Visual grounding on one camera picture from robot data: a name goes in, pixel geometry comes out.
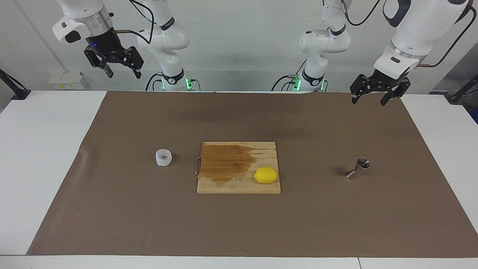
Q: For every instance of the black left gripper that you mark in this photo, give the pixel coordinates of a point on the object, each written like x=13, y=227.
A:
x=388, y=83

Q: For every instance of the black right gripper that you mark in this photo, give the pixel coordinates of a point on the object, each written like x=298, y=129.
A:
x=106, y=45

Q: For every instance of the steel jigger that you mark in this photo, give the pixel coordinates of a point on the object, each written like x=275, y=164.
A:
x=362, y=163

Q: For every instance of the small clear plastic cup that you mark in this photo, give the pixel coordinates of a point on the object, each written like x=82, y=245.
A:
x=163, y=157

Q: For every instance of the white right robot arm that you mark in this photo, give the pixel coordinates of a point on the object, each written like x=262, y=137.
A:
x=164, y=37

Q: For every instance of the white socket box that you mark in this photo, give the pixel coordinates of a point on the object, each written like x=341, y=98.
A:
x=67, y=80

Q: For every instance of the blue plastic object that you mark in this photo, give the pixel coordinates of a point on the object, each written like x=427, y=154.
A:
x=475, y=116

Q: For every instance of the yellow lemon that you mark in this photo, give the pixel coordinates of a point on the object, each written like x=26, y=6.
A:
x=266, y=175

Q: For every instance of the brown paper mat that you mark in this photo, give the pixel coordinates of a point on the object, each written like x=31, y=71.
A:
x=149, y=216

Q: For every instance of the wooden cutting board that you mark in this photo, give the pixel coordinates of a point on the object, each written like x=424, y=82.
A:
x=224, y=183

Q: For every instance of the black clamp mount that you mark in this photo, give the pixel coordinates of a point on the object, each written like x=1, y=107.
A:
x=18, y=93
x=455, y=98

